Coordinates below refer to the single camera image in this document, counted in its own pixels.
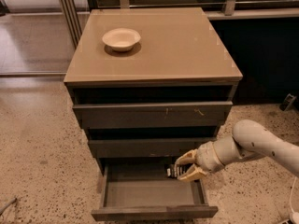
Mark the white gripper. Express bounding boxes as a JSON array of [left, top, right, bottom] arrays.
[[175, 142, 224, 182]]

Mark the black rxbar chocolate bar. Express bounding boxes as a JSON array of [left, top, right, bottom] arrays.
[[166, 164, 190, 178]]

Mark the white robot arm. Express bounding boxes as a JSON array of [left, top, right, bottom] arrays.
[[175, 119, 299, 182]]

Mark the grey top drawer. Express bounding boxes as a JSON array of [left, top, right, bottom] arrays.
[[73, 102, 233, 129]]

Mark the grey open bottom drawer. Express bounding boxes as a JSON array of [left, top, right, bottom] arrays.
[[92, 157, 218, 221]]

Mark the grey drawer cabinet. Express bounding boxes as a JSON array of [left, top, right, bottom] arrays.
[[64, 7, 244, 175]]

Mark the grey middle drawer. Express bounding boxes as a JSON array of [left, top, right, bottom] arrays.
[[88, 137, 216, 158]]

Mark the black caster wheel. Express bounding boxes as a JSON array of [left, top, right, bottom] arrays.
[[279, 93, 297, 111]]

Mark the white ceramic bowl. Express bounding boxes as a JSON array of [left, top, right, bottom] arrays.
[[102, 28, 141, 52]]

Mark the white cable with plug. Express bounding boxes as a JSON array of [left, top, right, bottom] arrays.
[[278, 175, 299, 224]]

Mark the grey cable on floor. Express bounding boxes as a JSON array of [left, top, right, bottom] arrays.
[[0, 197, 18, 217]]

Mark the grey metal frame post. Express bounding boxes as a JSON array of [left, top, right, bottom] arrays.
[[59, 0, 82, 49]]

